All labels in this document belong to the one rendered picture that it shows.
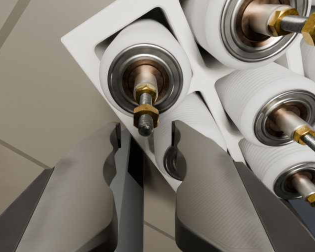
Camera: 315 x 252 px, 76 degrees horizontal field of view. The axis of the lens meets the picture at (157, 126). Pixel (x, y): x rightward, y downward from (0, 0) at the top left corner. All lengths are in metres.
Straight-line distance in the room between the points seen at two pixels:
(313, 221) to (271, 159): 0.42
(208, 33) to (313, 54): 0.17
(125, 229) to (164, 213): 0.46
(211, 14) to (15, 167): 0.64
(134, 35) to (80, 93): 0.33
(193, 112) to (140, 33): 0.12
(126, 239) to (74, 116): 0.32
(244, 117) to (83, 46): 0.21
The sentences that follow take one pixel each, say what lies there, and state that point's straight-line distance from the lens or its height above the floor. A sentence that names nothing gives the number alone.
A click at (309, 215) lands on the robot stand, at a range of 0.75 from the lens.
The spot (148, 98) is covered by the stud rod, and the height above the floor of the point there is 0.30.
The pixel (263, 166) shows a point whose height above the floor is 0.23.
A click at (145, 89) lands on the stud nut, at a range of 0.17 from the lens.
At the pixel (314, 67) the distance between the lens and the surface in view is 0.34.
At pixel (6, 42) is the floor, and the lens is 0.53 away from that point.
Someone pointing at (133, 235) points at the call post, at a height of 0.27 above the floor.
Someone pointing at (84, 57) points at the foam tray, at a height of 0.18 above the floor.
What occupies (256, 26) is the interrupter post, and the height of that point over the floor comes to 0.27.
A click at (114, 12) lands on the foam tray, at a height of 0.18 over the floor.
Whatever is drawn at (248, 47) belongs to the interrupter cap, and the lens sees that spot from 0.22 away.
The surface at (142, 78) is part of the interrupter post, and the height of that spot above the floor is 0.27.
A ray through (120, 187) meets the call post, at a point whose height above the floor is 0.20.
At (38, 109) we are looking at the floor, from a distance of 0.57.
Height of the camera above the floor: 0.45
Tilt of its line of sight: 58 degrees down
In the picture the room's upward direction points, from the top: 175 degrees clockwise
